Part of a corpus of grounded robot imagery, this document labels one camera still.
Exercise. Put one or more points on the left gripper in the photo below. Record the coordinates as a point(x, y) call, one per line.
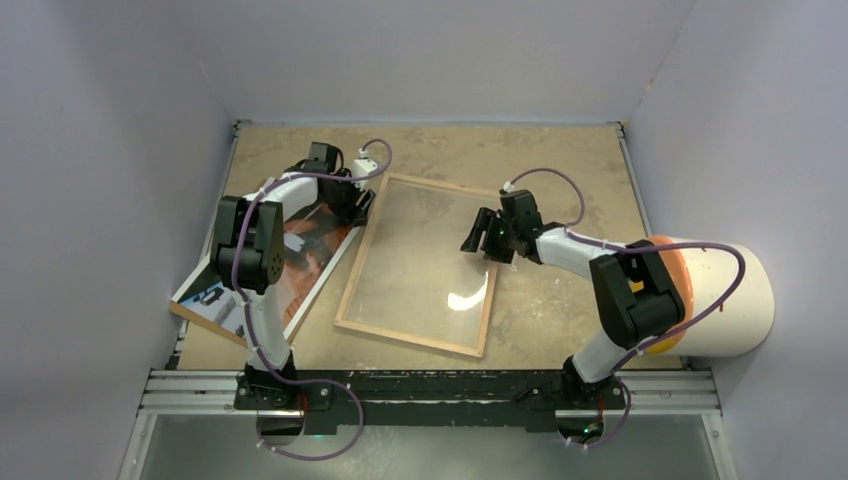
point(355, 216)

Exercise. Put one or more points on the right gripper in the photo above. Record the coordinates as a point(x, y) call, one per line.
point(481, 225)

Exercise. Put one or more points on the glossy photo print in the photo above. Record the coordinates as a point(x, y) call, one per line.
point(316, 240)

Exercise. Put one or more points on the clear acrylic sheet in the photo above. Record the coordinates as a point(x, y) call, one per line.
point(424, 265)

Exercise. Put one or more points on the wooden picture frame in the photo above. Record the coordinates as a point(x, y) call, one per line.
point(351, 298)

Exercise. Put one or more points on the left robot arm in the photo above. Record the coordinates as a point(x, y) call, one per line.
point(248, 249)

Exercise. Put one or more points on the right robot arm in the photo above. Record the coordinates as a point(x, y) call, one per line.
point(635, 295)

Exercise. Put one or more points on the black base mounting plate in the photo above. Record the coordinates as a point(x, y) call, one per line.
point(537, 401)

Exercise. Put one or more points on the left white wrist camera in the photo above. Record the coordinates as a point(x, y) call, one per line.
point(362, 168)

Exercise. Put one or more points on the aluminium rail frame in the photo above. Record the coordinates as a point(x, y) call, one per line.
point(666, 393)

